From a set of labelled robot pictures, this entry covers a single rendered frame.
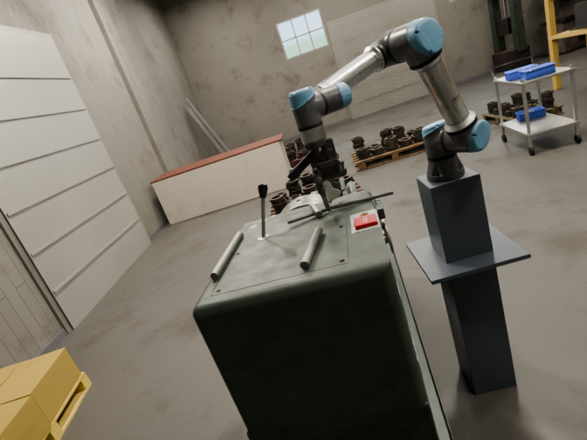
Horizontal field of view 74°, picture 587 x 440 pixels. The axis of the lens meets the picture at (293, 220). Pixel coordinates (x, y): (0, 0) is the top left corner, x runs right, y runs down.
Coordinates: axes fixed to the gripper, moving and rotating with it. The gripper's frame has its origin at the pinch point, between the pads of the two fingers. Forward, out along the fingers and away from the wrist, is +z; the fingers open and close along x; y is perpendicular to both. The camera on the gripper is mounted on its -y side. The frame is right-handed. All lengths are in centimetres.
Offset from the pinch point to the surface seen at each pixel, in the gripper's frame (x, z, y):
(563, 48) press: 1127, 112, 617
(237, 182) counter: 543, 91, -206
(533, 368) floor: 49, 128, 68
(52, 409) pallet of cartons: 66, 110, -227
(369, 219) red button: -18.8, 1.0, 11.8
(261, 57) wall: 1152, -134, -193
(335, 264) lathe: -37.5, 2.2, 2.1
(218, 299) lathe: -40.6, 2.3, -26.2
